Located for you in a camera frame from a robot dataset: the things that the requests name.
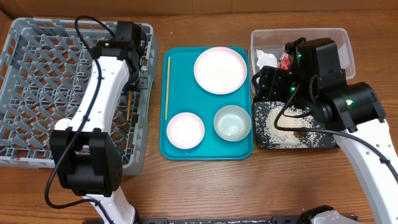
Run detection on large white plate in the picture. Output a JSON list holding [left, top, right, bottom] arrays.
[[193, 47, 248, 95]]

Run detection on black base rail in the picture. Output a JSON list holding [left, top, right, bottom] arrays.
[[127, 205, 359, 224]]

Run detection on grey-green bowl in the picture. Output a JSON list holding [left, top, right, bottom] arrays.
[[213, 105, 251, 142]]

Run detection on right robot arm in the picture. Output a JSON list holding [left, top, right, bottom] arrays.
[[251, 37, 397, 223]]

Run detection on white tissue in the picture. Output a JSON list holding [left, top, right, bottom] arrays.
[[256, 50, 278, 69]]

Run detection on red snack wrapper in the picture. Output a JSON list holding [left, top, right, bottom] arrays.
[[279, 52, 290, 70]]

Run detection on teal serving tray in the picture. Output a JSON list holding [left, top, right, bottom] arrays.
[[159, 47, 254, 160]]

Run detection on black tray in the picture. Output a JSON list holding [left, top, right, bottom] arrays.
[[254, 101, 337, 149]]

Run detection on rice and food leftovers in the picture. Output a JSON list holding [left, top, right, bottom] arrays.
[[255, 104, 327, 149]]

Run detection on small pink saucer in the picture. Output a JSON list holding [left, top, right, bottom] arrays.
[[167, 112, 205, 149]]

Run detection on clear plastic bin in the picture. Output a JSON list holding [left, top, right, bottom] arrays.
[[248, 28, 356, 80]]

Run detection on white cup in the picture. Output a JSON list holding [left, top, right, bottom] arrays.
[[54, 118, 71, 131]]

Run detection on grey dishwasher rack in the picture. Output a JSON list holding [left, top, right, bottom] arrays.
[[1, 17, 160, 176]]

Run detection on wooden chopstick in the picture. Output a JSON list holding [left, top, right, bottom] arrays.
[[165, 56, 171, 120], [126, 90, 132, 121]]

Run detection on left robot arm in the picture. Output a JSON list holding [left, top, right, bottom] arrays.
[[44, 21, 146, 223]]

